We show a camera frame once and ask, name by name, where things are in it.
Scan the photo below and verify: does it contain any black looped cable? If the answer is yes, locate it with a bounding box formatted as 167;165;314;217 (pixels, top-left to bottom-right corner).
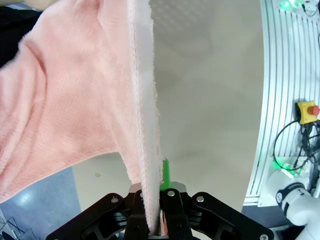
272;119;301;169

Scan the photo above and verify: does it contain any white ribbed base plate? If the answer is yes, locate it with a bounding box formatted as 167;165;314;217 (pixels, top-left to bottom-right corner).
242;0;320;208

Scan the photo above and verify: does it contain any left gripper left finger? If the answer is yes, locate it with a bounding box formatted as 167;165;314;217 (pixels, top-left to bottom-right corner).
45;183;151;240

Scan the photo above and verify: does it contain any black cable bundle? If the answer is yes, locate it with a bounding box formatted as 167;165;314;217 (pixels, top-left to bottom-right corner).
293;123;320;171

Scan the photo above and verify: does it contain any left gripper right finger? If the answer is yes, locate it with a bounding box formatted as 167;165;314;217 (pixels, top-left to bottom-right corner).
159;159;275;240

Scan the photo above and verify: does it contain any yellow emergency stop box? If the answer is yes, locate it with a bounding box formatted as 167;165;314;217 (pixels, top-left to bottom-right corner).
296;100;320;125

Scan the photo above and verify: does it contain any person's left hand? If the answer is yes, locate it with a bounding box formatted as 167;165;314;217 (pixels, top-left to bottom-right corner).
23;0;57;12

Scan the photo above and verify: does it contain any pink herringbone towel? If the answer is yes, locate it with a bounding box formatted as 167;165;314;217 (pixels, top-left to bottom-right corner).
0;0;168;238

